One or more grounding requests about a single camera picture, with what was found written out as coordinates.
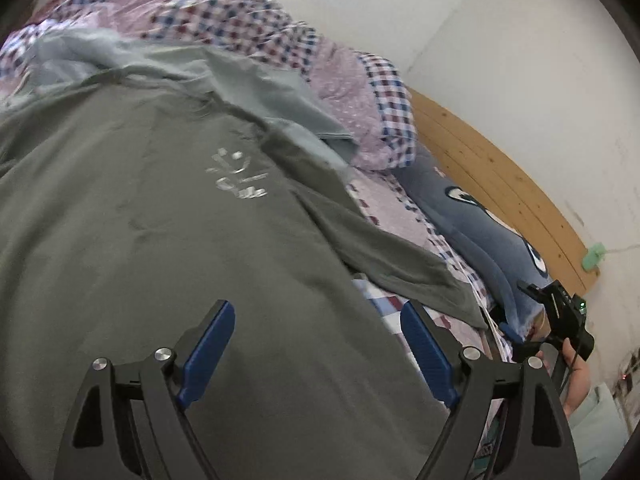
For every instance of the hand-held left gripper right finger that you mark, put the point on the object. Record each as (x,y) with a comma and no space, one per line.
(425,355)

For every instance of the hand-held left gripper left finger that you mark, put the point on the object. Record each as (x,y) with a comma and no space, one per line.
(207,350)

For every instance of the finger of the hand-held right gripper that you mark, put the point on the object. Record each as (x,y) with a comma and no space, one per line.
(532,292)
(522,345)

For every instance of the dark grey t-shirt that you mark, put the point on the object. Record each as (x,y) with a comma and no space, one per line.
(175,240)

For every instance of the person's right forearm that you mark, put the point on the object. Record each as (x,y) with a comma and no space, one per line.
(595,425)

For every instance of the person's right hand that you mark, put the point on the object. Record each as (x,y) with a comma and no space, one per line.
(577,375)

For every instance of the light green charger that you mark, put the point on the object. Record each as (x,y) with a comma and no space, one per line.
(595,256)

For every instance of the blue plush cushion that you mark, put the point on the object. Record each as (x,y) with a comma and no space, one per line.
(470,220)

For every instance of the wooden headboard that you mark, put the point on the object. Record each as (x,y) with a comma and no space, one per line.
(500,160)

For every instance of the checked bed sheet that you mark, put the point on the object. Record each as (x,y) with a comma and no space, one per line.
(400,210)

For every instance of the checked purple pillow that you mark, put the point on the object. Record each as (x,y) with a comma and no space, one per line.
(360,105)

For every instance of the light grey-green shirt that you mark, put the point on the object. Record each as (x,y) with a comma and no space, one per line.
(240,75)

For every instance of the checked purple quilt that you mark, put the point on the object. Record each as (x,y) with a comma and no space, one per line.
(200,10)

